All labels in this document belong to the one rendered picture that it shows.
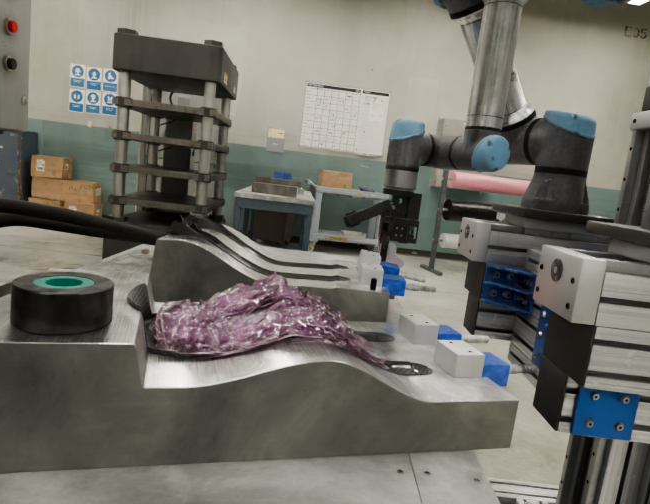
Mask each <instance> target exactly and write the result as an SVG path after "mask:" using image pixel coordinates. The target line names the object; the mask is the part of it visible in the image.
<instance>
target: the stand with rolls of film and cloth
mask: <svg viewBox="0 0 650 504"><path fill-rule="evenodd" d="M448 174H449V170H443V176H442V183H441V189H440V196H439V202H438V208H437V216H436V222H435V229H434V235H433V242H432V248H431V255H430V261H429V266H427V265H424V264H420V267H421V268H423V269H425V270H427V271H429V272H431V273H433V274H435V275H437V276H442V275H443V273H442V272H440V271H438V270H435V269H434V264H435V258H436V251H437V245H438V241H439V245H440V247H441V248H452V249H457V248H458V242H459V236H460V235H458V234H447V233H442V234H441V235H440V238H439V232H440V225H441V219H442V216H443V218H444V220H447V221H457V222H462V218H463V217H466V218H474V219H477V220H478V219H482V220H490V221H498V222H499V219H496V217H497V212H495V210H492V207H493V204H487V203H478V202H469V201H460V200H451V199H447V200H446V201H445V202H444V200H445V193H446V187H447V180H448V185H449V187H450V188H457V189H465V190H473V191H482V192H490V193H498V194H507V195H515V196H523V195H524V193H525V191H526V189H527V187H528V185H529V183H530V182H531V181H524V180H517V179H509V178H501V177H494V176H486V175H478V174H471V173H463V172H455V171H452V172H451V173H450V175H449V177H448ZM438 238H439V239H438Z"/></svg>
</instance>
